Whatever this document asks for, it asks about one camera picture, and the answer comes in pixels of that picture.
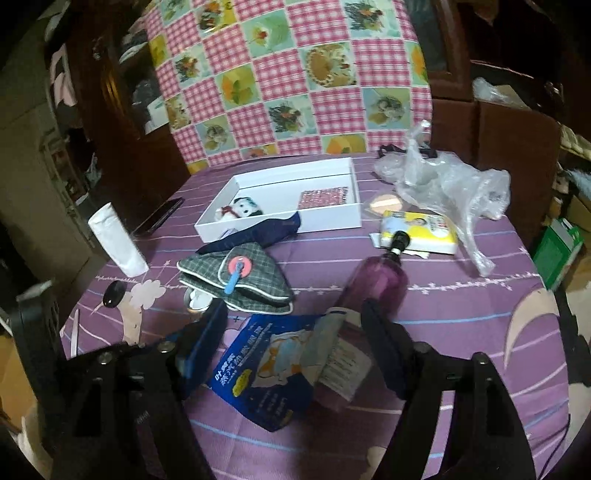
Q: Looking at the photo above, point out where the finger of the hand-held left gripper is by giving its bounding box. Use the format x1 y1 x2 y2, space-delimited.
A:
8 281 63 370

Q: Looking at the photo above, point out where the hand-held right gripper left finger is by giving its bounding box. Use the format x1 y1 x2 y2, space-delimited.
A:
51 300 229 480

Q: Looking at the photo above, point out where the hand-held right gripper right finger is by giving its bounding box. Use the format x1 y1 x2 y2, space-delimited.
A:
360 299 539 480

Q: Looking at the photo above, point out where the grey plaid cloth pouch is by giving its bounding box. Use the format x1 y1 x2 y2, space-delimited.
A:
177 244 296 315

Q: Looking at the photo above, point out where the blue eye mask packet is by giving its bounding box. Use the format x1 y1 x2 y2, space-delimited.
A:
208 314 342 432

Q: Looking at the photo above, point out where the yellow tissue pack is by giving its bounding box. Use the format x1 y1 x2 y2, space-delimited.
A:
379 210 460 257

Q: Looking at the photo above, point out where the navy blue sock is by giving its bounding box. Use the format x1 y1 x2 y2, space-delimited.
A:
196 212 302 254

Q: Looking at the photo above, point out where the beige round powder puff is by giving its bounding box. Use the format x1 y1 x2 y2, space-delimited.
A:
365 194 398 217

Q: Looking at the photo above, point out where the white shallow cardboard box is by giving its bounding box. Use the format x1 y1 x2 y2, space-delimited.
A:
194 157 362 243

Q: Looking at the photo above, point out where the purple pump bottle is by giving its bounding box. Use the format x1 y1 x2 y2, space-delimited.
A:
314 231 411 414

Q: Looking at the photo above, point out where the purple printed tablecloth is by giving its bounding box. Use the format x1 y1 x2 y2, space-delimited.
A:
60 154 578 480

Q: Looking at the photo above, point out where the white paper roll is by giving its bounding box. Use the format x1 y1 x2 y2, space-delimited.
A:
88 203 149 278

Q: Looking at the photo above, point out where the black smartphone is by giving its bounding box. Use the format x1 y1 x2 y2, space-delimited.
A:
131 198 185 237

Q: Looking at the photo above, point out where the small white plush toy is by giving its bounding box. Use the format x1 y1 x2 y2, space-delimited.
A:
215 196 264 222

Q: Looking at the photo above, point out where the clear plastic bag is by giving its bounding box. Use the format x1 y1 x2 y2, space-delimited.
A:
374 120 512 278

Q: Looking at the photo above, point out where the green box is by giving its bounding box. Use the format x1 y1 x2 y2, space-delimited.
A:
538 219 585 291

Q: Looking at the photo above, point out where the dark wooden glass cabinet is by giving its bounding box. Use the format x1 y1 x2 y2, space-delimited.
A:
65 0 190 232

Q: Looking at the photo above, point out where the pink checkered printed cloth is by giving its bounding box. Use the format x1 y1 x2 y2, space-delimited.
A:
148 0 435 174

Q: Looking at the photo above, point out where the black strap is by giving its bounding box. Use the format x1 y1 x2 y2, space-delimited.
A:
379 144 439 158

